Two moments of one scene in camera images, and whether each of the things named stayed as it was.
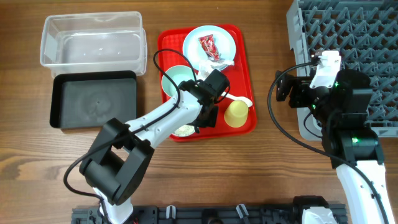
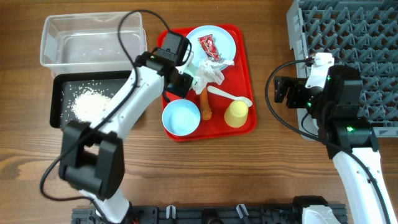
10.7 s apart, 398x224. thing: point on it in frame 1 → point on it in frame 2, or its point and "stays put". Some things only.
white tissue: (209, 65) stays put
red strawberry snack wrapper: (209, 46) stays put
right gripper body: (302, 97) stays put
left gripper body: (211, 121) → (183, 86)
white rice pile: (185, 130) → (87, 103)
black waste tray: (89, 99) stays put
